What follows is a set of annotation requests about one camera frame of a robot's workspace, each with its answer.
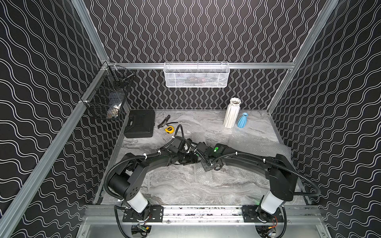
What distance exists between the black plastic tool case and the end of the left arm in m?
0.34

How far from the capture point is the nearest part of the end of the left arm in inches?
27.1

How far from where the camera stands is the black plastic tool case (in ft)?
3.43
